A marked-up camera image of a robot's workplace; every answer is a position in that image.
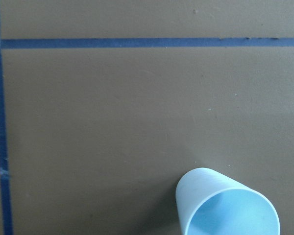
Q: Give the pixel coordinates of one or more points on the pale blue cup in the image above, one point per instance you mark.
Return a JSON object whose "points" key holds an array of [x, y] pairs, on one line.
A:
{"points": [[210, 203]]}

